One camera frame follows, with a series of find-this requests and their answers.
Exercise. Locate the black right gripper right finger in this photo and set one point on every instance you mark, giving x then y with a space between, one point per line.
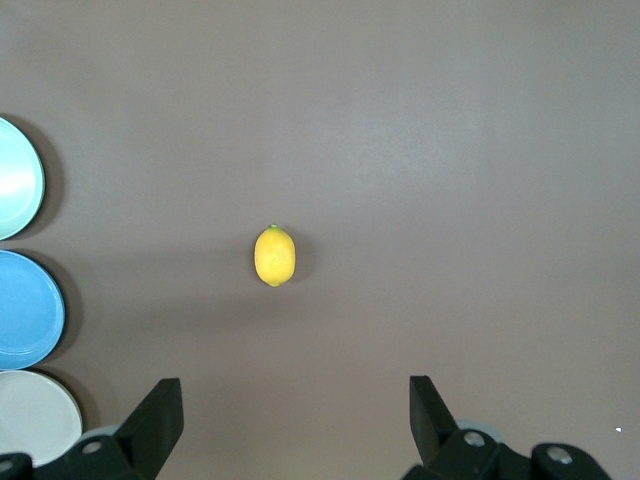
435 435

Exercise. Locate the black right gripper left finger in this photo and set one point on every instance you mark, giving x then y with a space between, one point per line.
150 430

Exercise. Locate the beige round plate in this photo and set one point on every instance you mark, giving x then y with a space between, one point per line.
35 420

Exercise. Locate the pale green round plate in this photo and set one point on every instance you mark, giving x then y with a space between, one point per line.
17 180

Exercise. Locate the yellow lemon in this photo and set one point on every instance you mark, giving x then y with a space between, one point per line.
275 256

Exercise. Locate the blue round plate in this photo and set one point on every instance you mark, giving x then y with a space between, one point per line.
27 310

